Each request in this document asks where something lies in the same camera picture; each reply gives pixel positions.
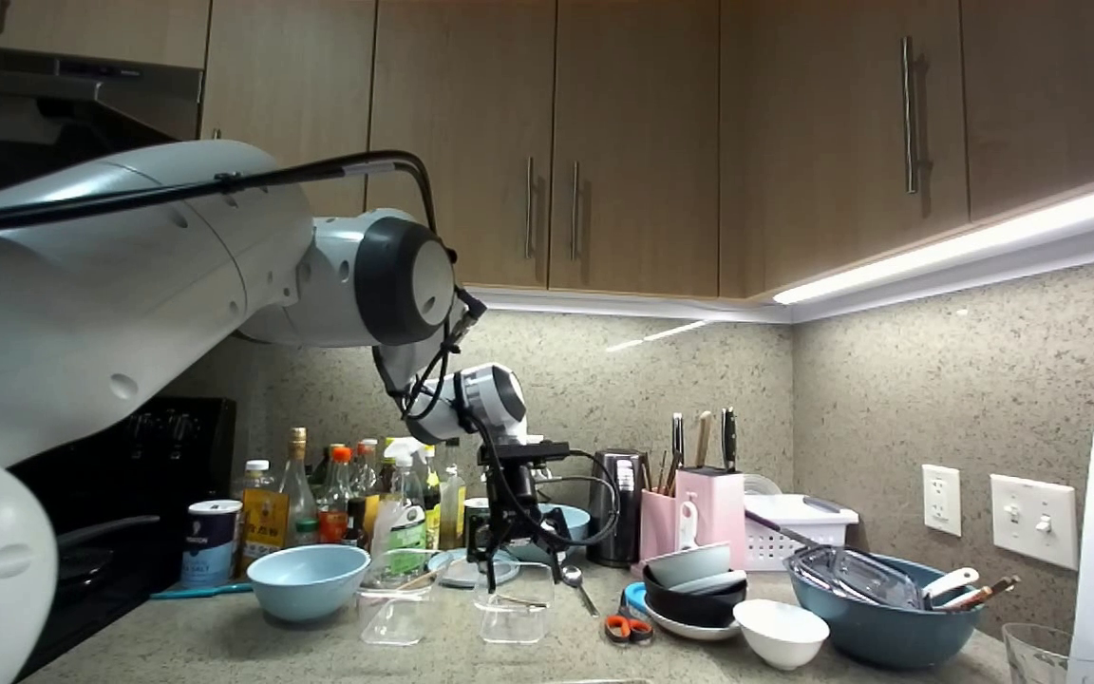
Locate orange handled scissors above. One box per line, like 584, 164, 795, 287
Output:
600, 608, 658, 646

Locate wooden upper cabinet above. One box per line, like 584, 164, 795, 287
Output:
714, 0, 1094, 296
199, 0, 752, 301

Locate orange cap red sauce bottle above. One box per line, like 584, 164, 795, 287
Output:
310, 442, 362, 546

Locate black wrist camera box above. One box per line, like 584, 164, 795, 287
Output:
492, 433, 578, 472

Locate orange cap glass bottle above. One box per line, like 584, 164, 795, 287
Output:
351, 433, 386, 534

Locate clear drinking glass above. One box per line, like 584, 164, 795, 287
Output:
999, 620, 1094, 684

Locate metal whisk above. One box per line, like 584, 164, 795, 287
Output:
748, 508, 930, 613

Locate black handled knife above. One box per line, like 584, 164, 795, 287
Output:
716, 404, 742, 476
665, 411, 686, 496

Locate under cabinet light strip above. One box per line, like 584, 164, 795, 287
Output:
766, 167, 1094, 311

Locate light blue ceramic bowl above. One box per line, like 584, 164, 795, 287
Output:
242, 544, 373, 628
505, 503, 595, 562

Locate light blue plate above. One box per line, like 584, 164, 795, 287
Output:
424, 544, 525, 593

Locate white bowl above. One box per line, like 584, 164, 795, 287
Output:
729, 595, 830, 672

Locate grey range hood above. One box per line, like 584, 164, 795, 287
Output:
0, 42, 209, 213

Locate pink utensil holder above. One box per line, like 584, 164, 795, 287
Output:
639, 491, 701, 567

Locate black stove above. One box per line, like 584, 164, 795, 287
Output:
9, 395, 239, 676

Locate pink knife block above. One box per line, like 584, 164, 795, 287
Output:
672, 467, 752, 574

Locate black bowl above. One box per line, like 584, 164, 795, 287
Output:
641, 570, 752, 628

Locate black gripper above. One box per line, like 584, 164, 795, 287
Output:
468, 451, 572, 595

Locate wooden handled knife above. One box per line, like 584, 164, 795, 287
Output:
690, 406, 714, 476

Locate clear glass container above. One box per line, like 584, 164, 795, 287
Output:
357, 580, 439, 650
471, 562, 563, 646

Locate clear bottle gold cap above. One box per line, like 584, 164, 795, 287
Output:
277, 422, 319, 546

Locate dark blue mixing bowl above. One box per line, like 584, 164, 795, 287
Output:
784, 544, 989, 676

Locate grey blue bowl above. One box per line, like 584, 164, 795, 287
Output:
641, 544, 738, 593

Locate white narrow wall plate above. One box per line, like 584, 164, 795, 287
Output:
920, 460, 966, 538

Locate white wide switch plate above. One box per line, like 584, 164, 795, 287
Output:
989, 472, 1081, 574

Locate wooden handled utensil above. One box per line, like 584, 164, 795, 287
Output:
942, 574, 1022, 615

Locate flat blue mat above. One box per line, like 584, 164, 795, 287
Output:
143, 577, 258, 604

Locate metal cabinet handle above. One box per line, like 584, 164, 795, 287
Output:
566, 161, 592, 261
895, 35, 938, 221
521, 156, 548, 261

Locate white handled utensil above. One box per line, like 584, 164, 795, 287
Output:
920, 562, 982, 604

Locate clear spray bottle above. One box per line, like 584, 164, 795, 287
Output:
368, 433, 439, 593

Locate blue white round canister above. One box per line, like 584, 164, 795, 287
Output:
178, 494, 247, 593

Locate white plastic basket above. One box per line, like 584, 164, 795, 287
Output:
743, 491, 861, 574

